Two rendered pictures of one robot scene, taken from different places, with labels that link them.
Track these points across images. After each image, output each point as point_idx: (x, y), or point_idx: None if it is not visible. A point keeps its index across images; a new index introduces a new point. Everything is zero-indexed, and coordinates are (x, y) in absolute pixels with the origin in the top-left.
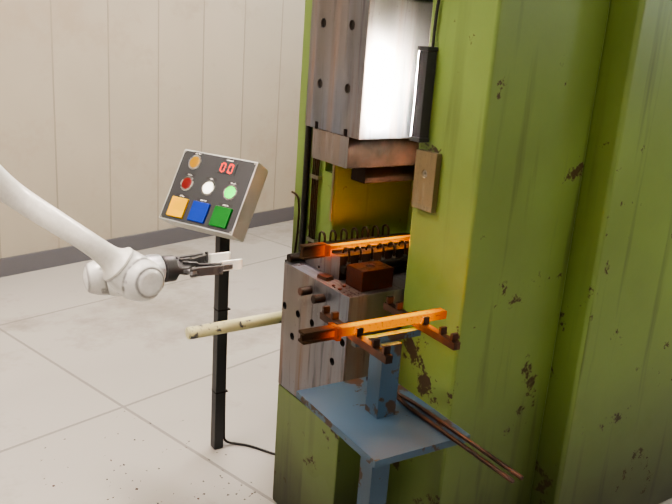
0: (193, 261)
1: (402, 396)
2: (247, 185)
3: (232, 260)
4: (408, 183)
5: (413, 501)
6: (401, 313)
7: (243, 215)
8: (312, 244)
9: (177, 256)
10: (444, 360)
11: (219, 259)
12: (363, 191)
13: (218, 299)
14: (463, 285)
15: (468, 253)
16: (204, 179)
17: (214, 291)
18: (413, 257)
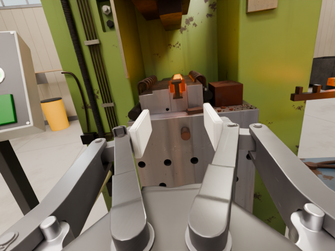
0: (205, 175)
1: (324, 163)
2: (17, 60)
3: (213, 110)
4: (141, 51)
5: (265, 220)
6: (328, 92)
7: (32, 98)
8: (177, 79)
9: (29, 220)
10: (291, 126)
11: (146, 134)
12: (132, 52)
13: (29, 207)
14: (311, 61)
15: (317, 31)
16: None
17: (17, 203)
18: (247, 63)
